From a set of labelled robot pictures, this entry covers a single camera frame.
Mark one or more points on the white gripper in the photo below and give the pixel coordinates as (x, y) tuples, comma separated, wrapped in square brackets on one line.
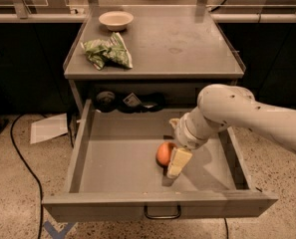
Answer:
[(184, 135)]

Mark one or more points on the orange fruit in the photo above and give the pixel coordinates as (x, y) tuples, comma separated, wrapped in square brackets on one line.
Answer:
[(163, 153)]

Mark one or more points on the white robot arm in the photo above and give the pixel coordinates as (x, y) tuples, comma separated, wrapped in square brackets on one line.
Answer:
[(220, 107)]

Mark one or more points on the grey open drawer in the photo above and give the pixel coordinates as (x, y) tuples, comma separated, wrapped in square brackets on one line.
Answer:
[(113, 173)]

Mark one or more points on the grey counter cabinet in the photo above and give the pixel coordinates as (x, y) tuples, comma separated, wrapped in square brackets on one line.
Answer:
[(168, 43)]

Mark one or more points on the white tag label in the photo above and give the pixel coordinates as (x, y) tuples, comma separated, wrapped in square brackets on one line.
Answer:
[(132, 100)]

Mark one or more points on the green chip bag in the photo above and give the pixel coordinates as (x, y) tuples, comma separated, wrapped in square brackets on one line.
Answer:
[(99, 52)]

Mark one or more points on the white paper sheet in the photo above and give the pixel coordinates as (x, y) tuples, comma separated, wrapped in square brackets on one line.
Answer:
[(48, 128)]

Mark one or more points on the white paper bowl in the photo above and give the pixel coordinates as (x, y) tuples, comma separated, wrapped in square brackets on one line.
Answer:
[(116, 20)]

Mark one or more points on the black drawer handle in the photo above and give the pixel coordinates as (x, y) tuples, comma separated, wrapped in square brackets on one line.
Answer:
[(162, 212)]

